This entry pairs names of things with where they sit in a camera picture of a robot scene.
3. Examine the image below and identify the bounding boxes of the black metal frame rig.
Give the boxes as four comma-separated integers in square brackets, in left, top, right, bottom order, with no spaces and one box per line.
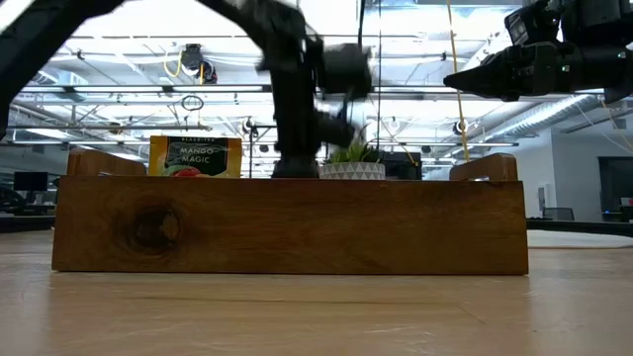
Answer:
[248,123,278,178]

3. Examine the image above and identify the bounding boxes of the black aluminium table frame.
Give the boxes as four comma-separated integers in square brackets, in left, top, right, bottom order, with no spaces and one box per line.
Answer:
[0,213,633,237]

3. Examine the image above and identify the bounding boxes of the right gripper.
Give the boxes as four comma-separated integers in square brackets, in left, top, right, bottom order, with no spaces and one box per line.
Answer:
[443,42,633,103]

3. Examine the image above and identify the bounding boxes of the black computer monitor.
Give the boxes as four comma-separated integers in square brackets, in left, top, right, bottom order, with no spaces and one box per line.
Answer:
[13,171,49,193]

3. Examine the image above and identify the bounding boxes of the large dark wall display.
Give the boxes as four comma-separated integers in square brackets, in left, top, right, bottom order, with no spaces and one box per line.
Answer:
[597,156,633,215]

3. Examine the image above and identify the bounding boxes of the white round woven placemat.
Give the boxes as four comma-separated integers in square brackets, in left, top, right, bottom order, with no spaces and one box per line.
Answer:
[526,229,633,250]

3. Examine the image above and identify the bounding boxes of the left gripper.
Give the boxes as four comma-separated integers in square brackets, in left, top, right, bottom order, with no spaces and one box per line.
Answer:
[270,68,355,179]

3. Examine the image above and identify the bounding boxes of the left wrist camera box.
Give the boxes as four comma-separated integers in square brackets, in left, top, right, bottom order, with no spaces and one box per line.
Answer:
[323,43,373,99]

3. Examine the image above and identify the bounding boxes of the black mesh computer case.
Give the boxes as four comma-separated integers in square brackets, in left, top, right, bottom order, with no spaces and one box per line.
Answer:
[383,151,423,181]

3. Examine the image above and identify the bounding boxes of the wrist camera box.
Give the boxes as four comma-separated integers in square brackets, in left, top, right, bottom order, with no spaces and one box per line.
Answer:
[323,43,373,99]
[503,2,563,46]

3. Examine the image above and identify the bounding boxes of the grey office chair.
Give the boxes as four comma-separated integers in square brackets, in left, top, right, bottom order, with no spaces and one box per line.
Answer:
[542,207,576,223]

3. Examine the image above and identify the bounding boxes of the hanging black cable loop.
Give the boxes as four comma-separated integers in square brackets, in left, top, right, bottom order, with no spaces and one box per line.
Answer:
[180,94,205,113]

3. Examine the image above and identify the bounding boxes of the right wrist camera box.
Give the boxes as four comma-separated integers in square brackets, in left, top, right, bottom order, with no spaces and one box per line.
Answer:
[503,2,563,46]

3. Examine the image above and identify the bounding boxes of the yellow cable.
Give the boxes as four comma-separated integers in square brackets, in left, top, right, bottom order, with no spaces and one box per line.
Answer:
[446,0,471,163]

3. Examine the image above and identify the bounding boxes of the wooden three-compartment tray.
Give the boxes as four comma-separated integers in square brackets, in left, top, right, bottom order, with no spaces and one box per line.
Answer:
[51,147,529,276]

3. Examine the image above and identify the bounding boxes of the silver ventilation duct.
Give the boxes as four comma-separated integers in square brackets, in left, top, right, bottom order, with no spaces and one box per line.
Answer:
[487,94,605,144]

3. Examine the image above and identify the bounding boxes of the black ceiling cord reel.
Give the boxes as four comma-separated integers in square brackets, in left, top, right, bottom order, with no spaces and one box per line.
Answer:
[178,43,219,85]

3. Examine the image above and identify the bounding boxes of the succulent in white patterned pot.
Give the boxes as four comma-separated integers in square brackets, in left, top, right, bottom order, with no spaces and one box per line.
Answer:
[318,133,387,181]

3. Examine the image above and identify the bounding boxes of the mango magic tea bag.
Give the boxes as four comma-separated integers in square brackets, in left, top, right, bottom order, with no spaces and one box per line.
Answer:
[148,135,243,178]

